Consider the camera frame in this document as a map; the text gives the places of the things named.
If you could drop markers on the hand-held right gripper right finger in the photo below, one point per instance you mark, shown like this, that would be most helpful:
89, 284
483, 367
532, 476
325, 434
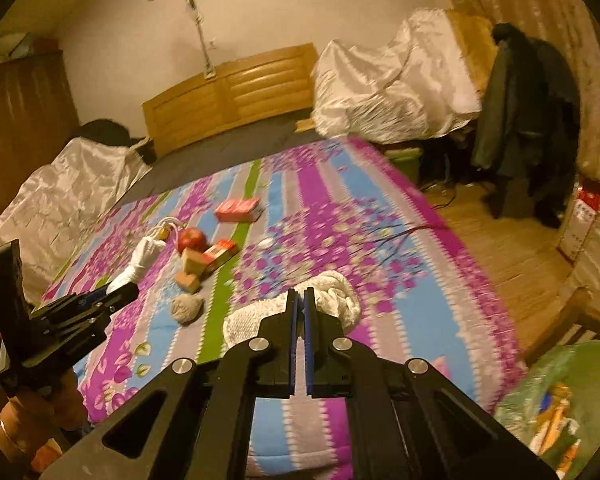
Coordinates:
309, 340

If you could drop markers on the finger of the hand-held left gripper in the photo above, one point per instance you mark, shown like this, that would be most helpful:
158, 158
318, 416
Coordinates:
95, 297
65, 335

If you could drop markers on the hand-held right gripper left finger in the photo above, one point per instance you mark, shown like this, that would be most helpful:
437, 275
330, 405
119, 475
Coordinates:
292, 335

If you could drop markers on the white fuzzy sock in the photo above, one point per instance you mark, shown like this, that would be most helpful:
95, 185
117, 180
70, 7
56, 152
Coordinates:
335, 295

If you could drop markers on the green plastic bag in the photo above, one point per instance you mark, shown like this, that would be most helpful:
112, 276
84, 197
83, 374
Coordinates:
575, 365

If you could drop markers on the person's left hand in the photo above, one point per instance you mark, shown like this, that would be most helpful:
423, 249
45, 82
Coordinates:
62, 402

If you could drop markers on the grey sock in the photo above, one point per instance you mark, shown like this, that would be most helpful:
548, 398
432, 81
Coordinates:
187, 308

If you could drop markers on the gold wrapper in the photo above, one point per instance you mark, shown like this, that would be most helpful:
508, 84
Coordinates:
163, 234

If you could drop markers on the brown block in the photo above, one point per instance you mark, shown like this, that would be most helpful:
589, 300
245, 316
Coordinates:
187, 281

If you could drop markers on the white bottle cap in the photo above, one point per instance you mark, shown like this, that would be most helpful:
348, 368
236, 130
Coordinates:
266, 243

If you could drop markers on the tan block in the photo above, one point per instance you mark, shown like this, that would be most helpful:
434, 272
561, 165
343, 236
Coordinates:
194, 261

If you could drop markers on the white satin cover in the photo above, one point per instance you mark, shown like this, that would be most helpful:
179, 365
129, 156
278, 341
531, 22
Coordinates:
65, 195
380, 90

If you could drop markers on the small red box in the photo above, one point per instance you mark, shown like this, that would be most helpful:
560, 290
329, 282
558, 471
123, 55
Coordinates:
220, 252

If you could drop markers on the red apple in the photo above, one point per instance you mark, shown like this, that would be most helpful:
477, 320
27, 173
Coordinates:
190, 240

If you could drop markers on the floral striped blanket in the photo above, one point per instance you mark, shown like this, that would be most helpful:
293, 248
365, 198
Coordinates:
330, 210

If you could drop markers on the large red box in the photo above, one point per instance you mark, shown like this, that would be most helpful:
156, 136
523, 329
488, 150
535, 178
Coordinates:
235, 210

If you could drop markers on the brown wooden wardrobe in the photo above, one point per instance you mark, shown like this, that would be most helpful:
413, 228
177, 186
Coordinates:
25, 125

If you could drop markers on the black bundle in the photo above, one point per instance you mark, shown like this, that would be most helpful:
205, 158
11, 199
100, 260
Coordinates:
105, 132

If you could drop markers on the grey bed sheet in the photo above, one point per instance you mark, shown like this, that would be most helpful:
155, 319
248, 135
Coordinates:
220, 155

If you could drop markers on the green bin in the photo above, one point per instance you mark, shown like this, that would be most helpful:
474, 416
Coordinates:
405, 165

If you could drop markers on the bundle atop wardrobe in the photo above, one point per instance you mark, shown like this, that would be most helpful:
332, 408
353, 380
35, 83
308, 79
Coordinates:
20, 42

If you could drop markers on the wooden headboard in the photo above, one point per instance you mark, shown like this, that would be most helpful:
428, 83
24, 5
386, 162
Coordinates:
240, 95

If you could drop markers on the wooden chair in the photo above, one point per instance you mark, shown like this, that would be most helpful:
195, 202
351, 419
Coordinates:
577, 305

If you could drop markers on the white box red label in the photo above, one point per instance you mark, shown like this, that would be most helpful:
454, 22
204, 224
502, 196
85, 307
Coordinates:
577, 225

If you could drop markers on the black coat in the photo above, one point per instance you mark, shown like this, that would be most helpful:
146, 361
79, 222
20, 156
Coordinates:
520, 110

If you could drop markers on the tan cloth bundle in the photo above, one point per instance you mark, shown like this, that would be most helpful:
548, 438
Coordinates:
475, 50

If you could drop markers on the patterned gold curtain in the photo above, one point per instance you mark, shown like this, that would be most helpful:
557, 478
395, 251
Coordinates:
555, 10

